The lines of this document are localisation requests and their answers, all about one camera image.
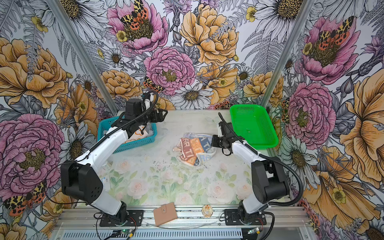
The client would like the striped grey patterned towel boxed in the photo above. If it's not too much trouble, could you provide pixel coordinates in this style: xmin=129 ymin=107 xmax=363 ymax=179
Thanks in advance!
xmin=173 ymin=133 xmax=217 ymax=167

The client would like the orange patterned white towel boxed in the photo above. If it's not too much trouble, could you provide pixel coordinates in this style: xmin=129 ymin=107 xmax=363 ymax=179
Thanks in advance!
xmin=125 ymin=126 xmax=149 ymax=144

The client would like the green plastic basket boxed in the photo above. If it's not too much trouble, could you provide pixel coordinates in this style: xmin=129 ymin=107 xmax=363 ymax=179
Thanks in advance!
xmin=230 ymin=105 xmax=279 ymax=150

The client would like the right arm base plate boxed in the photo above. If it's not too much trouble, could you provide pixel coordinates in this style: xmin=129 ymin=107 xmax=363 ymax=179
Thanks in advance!
xmin=224 ymin=209 xmax=267 ymax=226

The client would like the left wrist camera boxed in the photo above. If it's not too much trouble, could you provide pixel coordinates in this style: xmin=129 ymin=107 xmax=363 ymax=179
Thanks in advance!
xmin=144 ymin=98 xmax=152 ymax=111

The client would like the blue white plastic packet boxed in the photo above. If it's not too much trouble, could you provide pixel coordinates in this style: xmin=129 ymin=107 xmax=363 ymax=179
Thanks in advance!
xmin=101 ymin=177 xmax=111 ymax=192

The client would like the right black corrugated cable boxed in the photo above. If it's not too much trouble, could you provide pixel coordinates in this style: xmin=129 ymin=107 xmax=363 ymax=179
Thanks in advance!
xmin=217 ymin=112 xmax=304 ymax=207

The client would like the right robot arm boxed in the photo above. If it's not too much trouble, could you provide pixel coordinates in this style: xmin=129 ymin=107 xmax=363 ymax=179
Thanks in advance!
xmin=212 ymin=121 xmax=289 ymax=225

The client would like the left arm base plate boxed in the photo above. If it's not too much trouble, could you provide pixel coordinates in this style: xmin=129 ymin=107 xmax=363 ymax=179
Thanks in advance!
xmin=99 ymin=210 xmax=144 ymax=227

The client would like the brown leather wallet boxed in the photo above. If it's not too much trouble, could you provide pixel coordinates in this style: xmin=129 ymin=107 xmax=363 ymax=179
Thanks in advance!
xmin=153 ymin=203 xmax=178 ymax=227

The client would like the teal plastic basket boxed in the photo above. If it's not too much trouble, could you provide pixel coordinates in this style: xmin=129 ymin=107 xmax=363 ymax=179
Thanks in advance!
xmin=98 ymin=117 xmax=158 ymax=154

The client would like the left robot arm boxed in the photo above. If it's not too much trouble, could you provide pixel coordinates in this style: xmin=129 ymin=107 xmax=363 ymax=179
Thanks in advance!
xmin=61 ymin=99 xmax=168 ymax=225

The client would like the aluminium front rail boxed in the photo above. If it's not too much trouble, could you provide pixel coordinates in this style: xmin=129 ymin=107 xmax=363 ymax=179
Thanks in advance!
xmin=51 ymin=205 xmax=316 ymax=240

